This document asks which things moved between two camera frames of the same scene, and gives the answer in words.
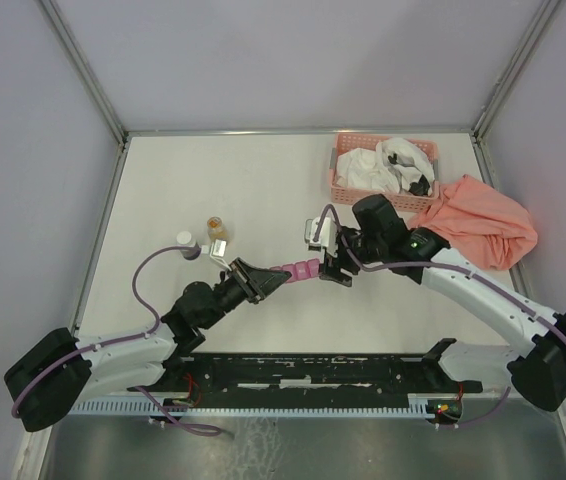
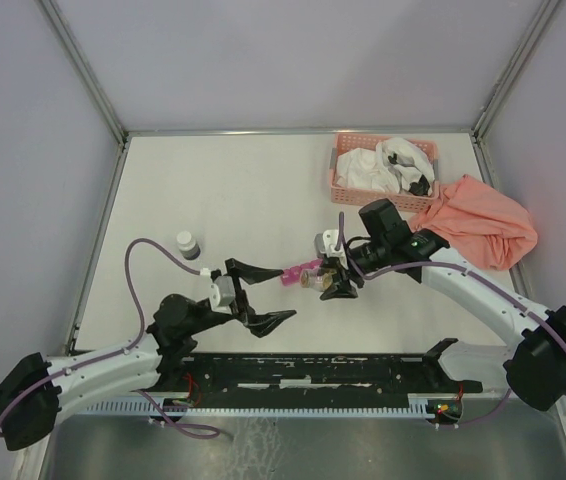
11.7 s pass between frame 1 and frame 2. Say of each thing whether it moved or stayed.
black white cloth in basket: stayed
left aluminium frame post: stayed
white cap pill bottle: stayed
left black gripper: moved
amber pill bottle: moved
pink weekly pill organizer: stayed
